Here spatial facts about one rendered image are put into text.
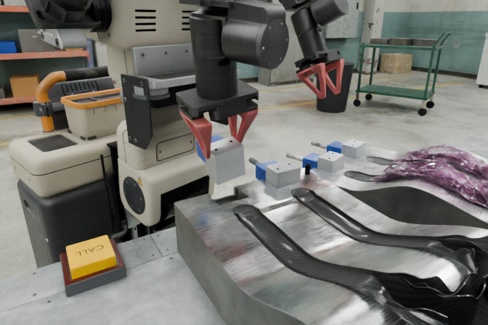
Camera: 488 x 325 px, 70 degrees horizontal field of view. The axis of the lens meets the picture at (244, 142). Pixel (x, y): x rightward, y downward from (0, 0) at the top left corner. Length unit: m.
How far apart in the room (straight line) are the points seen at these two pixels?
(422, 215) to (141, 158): 0.61
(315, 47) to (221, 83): 0.40
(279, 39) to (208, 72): 0.10
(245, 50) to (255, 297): 0.26
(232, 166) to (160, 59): 0.38
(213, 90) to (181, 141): 0.48
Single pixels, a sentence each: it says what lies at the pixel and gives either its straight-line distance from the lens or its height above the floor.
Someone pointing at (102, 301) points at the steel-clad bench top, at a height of 0.80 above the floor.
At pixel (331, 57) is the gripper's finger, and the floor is 1.08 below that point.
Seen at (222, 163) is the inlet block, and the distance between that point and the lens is 0.51.
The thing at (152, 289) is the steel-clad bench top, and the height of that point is 0.80.
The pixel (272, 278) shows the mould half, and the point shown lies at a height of 0.89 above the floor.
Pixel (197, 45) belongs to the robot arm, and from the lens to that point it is 0.45.
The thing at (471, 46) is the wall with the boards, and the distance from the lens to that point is 8.56.
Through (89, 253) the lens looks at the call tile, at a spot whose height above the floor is 0.84.
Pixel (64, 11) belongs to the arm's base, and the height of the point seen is 1.17.
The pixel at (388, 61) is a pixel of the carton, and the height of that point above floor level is 0.26.
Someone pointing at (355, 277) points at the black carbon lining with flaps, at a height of 0.91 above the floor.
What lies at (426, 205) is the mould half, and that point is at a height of 0.87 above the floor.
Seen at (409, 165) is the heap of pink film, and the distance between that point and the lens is 0.70.
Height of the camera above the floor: 1.16
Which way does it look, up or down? 20 degrees down
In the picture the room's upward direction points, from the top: straight up
